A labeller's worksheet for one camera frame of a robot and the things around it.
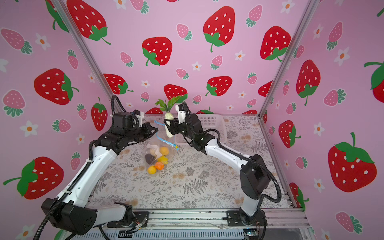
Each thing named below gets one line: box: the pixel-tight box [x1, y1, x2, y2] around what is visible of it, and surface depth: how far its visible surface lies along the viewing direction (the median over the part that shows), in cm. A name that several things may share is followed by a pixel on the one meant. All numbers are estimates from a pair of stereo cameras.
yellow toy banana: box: [158, 155, 169, 165], surface depth 90 cm
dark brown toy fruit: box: [144, 153, 155, 165], surface depth 95 cm
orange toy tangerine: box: [155, 161, 165, 171], surface depth 89 cm
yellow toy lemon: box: [147, 165, 157, 175], surface depth 89 cm
